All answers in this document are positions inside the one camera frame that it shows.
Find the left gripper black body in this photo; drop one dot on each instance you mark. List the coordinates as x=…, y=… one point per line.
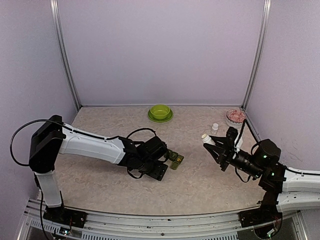
x=156, y=174

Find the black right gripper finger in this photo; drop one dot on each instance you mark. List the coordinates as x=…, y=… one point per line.
x=218, y=141
x=214, y=151

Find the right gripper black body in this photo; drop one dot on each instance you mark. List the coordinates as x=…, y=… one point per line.
x=227, y=159

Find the white pill bottle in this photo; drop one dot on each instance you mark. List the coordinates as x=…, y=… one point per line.
x=206, y=139
x=214, y=128

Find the green weekly pill organizer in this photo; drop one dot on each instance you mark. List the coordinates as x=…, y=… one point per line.
x=172, y=156

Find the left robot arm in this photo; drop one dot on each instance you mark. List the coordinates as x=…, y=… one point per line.
x=55, y=138

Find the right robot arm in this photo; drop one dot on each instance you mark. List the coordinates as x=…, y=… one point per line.
x=286, y=188

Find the red patterned ceramic bowl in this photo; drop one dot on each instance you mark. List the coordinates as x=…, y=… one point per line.
x=234, y=118

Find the green bowl with saucer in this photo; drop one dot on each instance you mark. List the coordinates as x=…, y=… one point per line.
x=160, y=113

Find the right aluminium frame post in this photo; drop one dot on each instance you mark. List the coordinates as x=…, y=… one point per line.
x=258, y=53

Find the aluminium frame post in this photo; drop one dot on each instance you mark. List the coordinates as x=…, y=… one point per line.
x=54, y=5
x=258, y=53

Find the left aluminium frame post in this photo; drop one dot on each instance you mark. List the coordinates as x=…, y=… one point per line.
x=54, y=5

